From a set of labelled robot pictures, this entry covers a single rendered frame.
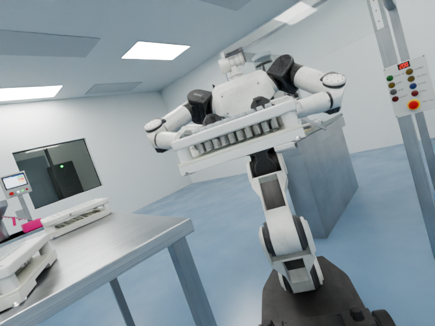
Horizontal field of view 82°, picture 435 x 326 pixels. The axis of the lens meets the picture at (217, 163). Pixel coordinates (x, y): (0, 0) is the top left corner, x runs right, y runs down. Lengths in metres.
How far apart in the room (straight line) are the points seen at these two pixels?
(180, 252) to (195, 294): 0.11
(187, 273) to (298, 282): 0.73
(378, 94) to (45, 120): 6.22
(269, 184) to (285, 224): 0.21
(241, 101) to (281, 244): 0.61
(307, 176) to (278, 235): 1.13
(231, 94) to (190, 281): 0.77
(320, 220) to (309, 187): 0.28
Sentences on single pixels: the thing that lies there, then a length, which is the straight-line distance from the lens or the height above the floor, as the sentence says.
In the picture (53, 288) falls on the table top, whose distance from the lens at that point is 0.60.
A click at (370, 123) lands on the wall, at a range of 5.12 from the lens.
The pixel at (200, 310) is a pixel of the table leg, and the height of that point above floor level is 0.65.
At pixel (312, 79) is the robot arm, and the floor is 1.14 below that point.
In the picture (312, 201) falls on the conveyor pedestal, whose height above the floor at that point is 0.33.
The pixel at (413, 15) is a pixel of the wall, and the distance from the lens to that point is 5.06.
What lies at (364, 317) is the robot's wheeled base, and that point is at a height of 0.21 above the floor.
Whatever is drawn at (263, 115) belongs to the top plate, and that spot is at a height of 1.05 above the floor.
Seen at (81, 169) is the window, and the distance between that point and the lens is 6.31.
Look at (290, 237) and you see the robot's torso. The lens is 1.04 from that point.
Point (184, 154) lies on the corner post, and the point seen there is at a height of 1.03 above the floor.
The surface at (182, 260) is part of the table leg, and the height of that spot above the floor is 0.78.
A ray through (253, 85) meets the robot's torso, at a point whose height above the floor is 1.20.
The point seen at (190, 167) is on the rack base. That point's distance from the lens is 0.50.
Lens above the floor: 1.04
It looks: 5 degrees down
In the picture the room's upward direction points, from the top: 19 degrees counter-clockwise
